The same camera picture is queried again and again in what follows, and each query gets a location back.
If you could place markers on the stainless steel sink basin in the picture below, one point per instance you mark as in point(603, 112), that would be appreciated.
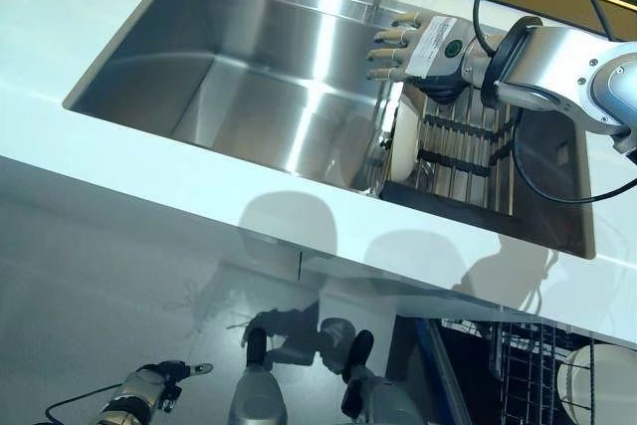
point(224, 71)

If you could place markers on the beige round plate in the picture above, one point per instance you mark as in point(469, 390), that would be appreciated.
point(405, 146)
point(612, 375)

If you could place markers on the robot right leg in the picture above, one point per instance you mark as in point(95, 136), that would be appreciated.
point(383, 400)

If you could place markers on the black sink drying rack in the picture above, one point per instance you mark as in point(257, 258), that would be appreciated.
point(458, 166)

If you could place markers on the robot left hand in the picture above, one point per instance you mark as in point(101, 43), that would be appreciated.
point(154, 377)

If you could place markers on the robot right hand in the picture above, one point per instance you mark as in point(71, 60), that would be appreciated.
point(438, 47)

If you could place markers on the black built-in dishwasher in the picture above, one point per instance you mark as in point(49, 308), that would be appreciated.
point(423, 385)

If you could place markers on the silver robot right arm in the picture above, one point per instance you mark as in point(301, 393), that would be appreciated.
point(557, 62)

